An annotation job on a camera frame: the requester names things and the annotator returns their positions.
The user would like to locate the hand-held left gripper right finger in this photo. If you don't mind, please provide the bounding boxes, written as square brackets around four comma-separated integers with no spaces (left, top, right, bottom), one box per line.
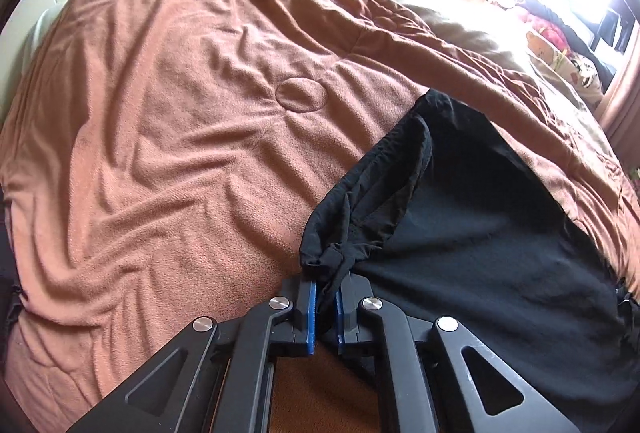
[334,275,581,433]

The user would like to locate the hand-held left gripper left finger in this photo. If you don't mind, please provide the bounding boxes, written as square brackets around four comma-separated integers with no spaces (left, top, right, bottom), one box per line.
[65,277,321,433]

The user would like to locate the black pants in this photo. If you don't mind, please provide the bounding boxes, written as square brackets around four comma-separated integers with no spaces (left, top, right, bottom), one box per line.
[299,88,632,433]

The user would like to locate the brown fleece blanket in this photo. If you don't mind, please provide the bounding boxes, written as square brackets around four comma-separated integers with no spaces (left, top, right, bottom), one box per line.
[0,0,640,424]

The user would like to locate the beige blanket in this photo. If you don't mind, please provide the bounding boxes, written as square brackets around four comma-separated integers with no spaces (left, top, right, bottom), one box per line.
[297,0,618,149]

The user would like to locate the pink plush toy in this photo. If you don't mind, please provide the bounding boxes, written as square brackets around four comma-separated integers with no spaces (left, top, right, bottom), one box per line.
[515,8,568,45]

